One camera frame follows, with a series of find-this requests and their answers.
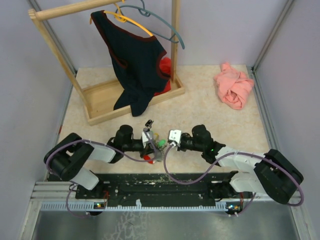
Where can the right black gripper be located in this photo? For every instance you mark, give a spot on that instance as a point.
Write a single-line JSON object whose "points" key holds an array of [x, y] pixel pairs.
{"points": [[180, 147]]}

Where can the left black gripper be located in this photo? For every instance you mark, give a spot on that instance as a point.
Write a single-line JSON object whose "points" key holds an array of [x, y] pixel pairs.
{"points": [[149, 149]]}

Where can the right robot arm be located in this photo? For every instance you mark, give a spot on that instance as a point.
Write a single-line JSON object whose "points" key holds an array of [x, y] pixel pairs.
{"points": [[269, 173]]}

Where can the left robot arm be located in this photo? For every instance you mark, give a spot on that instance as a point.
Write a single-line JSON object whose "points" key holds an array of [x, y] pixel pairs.
{"points": [[67, 159]]}

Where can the yellow key tag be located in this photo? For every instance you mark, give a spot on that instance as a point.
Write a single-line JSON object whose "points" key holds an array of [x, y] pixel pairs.
{"points": [[156, 136]]}

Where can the green key tag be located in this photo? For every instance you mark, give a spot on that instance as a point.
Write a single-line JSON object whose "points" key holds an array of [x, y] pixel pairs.
{"points": [[161, 142]]}

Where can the wooden clothes rack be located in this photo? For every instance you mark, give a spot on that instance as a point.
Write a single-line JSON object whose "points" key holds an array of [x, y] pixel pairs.
{"points": [[99, 99]]}

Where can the pink cloth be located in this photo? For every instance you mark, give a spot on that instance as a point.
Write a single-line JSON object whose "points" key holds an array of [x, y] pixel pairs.
{"points": [[233, 86]]}

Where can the red cloth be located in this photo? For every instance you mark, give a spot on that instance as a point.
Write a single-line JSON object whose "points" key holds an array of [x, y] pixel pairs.
{"points": [[165, 67]]}

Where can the dark navy tank top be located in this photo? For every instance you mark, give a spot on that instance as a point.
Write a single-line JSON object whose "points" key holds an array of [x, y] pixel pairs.
{"points": [[136, 64]]}

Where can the grey-blue hanger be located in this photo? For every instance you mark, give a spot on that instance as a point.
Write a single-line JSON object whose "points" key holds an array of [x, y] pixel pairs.
{"points": [[167, 29]]}

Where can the yellow hanger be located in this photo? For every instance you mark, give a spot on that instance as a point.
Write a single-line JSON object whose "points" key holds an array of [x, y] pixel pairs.
{"points": [[130, 21]]}

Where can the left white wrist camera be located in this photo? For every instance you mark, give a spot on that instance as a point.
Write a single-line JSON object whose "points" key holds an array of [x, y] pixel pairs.
{"points": [[147, 137]]}

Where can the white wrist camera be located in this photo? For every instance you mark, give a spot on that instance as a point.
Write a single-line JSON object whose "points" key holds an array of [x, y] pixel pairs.
{"points": [[174, 137], [147, 137]]}

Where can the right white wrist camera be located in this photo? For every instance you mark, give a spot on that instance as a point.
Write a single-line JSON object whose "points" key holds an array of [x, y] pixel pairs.
{"points": [[174, 137]]}

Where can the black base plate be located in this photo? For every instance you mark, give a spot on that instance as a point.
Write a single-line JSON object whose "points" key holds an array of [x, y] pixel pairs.
{"points": [[155, 191]]}

